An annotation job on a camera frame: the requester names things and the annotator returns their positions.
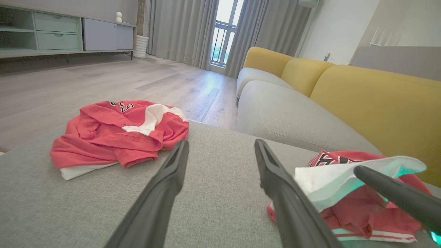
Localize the glass balcony door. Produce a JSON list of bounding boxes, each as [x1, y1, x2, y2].
[[210, 0, 244, 69]]

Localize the grey sofa chaise seat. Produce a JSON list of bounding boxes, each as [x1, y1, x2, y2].
[[0, 121, 441, 248]]

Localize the grey curtain beside sofa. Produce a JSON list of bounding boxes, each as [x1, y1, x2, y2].
[[225, 0, 312, 78]]

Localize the grey panel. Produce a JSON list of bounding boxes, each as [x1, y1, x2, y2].
[[350, 46, 441, 82]]

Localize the red basketball shorts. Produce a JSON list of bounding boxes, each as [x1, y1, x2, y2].
[[50, 100, 190, 180]]

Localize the wide white cabinet door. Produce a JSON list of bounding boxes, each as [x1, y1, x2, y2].
[[83, 18, 117, 51]]

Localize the small grey sofa seat cushion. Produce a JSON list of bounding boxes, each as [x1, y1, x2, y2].
[[236, 68, 295, 107]]

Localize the white ribbed planter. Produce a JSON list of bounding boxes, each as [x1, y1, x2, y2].
[[133, 34, 149, 59]]

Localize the small yellow sofa back cushion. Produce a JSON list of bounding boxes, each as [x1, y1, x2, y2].
[[243, 46, 294, 78]]

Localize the red basketball jersey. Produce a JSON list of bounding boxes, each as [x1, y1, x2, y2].
[[267, 150, 433, 243]]

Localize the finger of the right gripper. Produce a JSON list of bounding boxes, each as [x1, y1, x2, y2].
[[354, 165, 441, 236]]

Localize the white slatted rack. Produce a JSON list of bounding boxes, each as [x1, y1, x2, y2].
[[369, 27, 402, 47]]

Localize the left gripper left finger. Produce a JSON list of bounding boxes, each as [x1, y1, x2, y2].
[[105, 139, 190, 248]]

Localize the large yellow sofa back cushion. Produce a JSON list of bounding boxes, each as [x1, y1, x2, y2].
[[309, 65, 441, 188]]

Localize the medium yellow sofa back cushion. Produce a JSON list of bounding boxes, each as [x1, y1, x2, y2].
[[280, 58, 335, 97]]

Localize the wide grey curtain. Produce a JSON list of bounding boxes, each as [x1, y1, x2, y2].
[[147, 0, 219, 70]]

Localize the mint green cabinet drawer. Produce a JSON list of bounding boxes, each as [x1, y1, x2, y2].
[[33, 12, 78, 33], [36, 33, 79, 51]]

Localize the narrow white cabinet door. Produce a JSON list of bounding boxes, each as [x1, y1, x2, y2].
[[116, 24, 134, 51]]

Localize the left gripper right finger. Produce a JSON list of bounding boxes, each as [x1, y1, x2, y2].
[[254, 139, 343, 248]]

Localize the brown plant trunk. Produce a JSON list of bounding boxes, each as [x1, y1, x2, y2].
[[137, 0, 146, 36]]

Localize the mint green TV cabinet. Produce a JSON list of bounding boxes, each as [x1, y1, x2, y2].
[[0, 3, 137, 64]]

